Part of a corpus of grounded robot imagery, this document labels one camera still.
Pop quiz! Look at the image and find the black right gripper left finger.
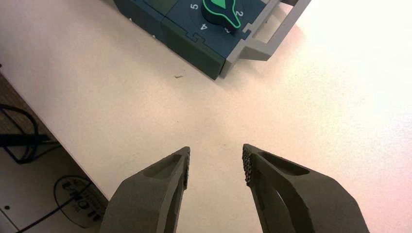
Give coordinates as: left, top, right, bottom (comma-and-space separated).
99, 146, 191, 233

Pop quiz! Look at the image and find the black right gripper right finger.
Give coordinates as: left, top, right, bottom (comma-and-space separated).
242, 144, 371, 233

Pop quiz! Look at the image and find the grey and teal control box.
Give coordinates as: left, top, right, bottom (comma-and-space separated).
112, 0, 312, 80

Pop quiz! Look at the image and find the black green pointer knob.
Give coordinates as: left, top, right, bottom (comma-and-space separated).
202, 0, 242, 30

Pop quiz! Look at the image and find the thin black floor cable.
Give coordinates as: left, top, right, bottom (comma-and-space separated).
16, 183, 94, 233

